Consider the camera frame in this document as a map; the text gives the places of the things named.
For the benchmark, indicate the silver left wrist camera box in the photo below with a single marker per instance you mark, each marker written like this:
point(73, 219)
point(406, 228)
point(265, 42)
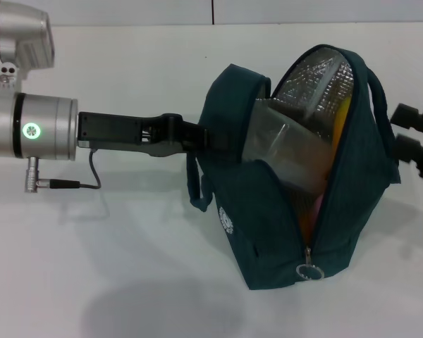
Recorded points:
point(24, 31)

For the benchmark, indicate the clear plastic food container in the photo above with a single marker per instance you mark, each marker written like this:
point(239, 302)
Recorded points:
point(285, 144)

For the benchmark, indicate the pink round peach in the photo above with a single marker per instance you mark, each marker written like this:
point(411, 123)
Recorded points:
point(316, 209)

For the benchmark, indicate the yellow banana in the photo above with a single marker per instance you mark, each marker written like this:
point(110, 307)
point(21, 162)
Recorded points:
point(341, 119)

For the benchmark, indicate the dark green insulated lunch bag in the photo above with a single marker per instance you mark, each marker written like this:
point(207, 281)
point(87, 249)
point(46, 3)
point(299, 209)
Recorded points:
point(285, 239)

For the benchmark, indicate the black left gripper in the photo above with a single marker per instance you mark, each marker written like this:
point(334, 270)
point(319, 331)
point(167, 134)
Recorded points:
point(120, 132)

